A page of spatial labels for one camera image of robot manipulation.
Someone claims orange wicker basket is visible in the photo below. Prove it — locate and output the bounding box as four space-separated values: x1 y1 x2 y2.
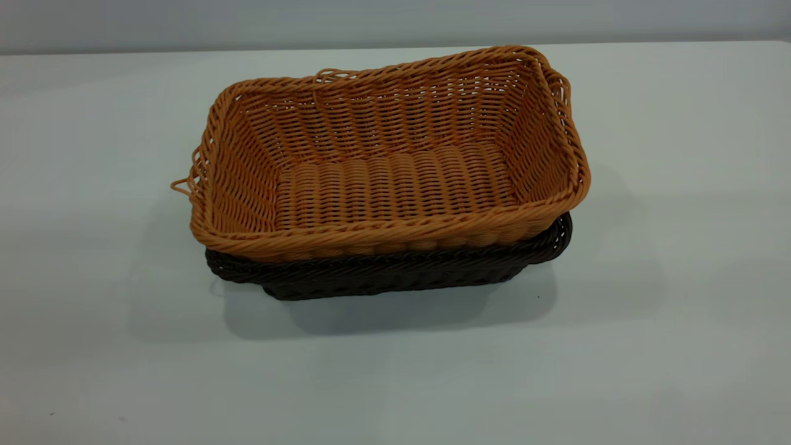
171 44 591 264

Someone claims black wicker basket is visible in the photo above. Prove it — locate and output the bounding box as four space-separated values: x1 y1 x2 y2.
205 212 573 302

